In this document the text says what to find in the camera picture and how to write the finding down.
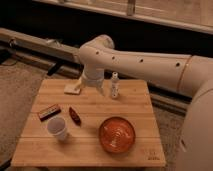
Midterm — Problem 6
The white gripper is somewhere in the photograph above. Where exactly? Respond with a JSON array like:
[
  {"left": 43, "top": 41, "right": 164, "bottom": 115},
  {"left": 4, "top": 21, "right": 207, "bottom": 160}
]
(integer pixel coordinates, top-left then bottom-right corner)
[{"left": 74, "top": 68, "right": 105, "bottom": 96}]

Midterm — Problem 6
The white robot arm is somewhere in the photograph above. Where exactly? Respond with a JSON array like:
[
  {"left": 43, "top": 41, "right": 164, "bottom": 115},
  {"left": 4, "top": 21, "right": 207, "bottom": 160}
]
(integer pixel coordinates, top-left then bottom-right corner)
[{"left": 78, "top": 35, "right": 213, "bottom": 171}]

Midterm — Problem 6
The beige sponge block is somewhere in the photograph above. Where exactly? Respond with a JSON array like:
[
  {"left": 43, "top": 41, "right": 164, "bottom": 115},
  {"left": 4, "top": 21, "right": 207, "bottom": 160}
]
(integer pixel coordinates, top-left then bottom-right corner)
[{"left": 64, "top": 84, "right": 80, "bottom": 95}]

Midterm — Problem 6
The small clear bottle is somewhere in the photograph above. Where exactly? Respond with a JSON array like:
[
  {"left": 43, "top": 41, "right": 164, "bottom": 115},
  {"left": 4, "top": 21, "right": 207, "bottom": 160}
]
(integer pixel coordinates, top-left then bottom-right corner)
[{"left": 110, "top": 72, "right": 119, "bottom": 99}]

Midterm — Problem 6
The red brown rectangular box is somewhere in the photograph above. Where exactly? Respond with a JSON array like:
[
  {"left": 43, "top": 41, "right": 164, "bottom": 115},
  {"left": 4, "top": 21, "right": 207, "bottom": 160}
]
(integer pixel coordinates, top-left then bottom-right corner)
[{"left": 38, "top": 104, "right": 61, "bottom": 122}]

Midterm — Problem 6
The wooden cutting board table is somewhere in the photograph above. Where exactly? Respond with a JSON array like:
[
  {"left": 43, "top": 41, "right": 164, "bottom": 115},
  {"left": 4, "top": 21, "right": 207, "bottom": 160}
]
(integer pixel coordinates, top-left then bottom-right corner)
[{"left": 12, "top": 79, "right": 166, "bottom": 167}]

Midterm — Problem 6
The orange plate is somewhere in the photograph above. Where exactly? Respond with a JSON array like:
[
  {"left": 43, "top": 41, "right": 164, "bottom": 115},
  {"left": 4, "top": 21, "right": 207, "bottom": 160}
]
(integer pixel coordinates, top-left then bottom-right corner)
[{"left": 98, "top": 117, "right": 136, "bottom": 154}]

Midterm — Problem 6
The grey metal rail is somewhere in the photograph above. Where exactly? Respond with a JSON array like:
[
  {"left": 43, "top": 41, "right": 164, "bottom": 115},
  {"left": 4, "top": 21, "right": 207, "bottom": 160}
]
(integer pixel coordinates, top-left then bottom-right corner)
[{"left": 0, "top": 28, "right": 190, "bottom": 115}]

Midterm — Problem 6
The wooden window frame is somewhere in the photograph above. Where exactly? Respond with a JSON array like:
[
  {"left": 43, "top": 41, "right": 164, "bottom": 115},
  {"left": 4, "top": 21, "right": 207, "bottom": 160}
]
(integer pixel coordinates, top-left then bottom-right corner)
[{"left": 34, "top": 0, "right": 213, "bottom": 35}]

